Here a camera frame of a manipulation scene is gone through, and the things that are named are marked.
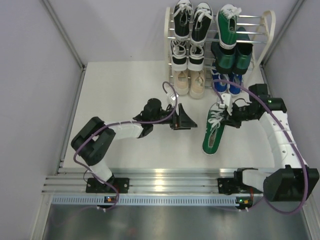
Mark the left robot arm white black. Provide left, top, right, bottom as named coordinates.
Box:
left=70, top=98, right=198, bottom=193

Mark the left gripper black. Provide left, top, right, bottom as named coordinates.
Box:
left=151, top=104, right=197, bottom=131

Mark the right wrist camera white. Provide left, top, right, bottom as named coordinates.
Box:
left=217, top=93, right=233, bottom=115

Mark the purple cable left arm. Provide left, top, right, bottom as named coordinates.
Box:
left=72, top=81, right=180, bottom=211

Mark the beige lace sneaker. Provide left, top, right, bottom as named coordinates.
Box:
left=189, top=70, right=206, bottom=99
left=172, top=70, right=189, bottom=96

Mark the black white sneaker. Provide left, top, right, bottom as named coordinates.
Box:
left=187, top=42, right=206, bottom=72
left=170, top=39, right=187, bottom=72

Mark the cream metal shoe shelf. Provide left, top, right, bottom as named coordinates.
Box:
left=164, top=7, right=276, bottom=88

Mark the blue sneaker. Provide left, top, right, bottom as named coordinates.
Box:
left=228, top=72, right=243, bottom=96
left=210, top=66, right=229, bottom=94

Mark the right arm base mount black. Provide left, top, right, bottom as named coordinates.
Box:
left=217, top=177, right=252, bottom=195

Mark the black low sneaker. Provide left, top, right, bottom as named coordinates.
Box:
left=173, top=0, right=194, bottom=41
left=190, top=2, right=214, bottom=45

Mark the green sneaker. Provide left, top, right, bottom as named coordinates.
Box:
left=215, top=3, right=242, bottom=50
left=202, top=103, right=225, bottom=156

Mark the aluminium rail base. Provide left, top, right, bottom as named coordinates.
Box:
left=42, top=167, right=312, bottom=198

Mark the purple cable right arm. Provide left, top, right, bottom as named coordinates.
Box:
left=211, top=79, right=310, bottom=215

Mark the perforated cable duct grey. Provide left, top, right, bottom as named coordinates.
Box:
left=51, top=195, right=253, bottom=206

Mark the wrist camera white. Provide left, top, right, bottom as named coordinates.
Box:
left=217, top=93, right=233, bottom=115
left=166, top=92, right=179, bottom=106

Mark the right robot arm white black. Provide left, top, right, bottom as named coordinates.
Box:
left=221, top=84, right=320, bottom=202

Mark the dark green leather shoe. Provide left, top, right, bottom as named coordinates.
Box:
left=233, top=33, right=253, bottom=75
left=210, top=41, right=236, bottom=74

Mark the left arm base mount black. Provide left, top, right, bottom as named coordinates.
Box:
left=85, top=176, right=131, bottom=195

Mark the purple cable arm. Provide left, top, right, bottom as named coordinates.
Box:
left=72, top=81, right=180, bottom=211
left=211, top=79, right=310, bottom=215

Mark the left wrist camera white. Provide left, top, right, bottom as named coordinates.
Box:
left=166, top=92, right=179, bottom=106

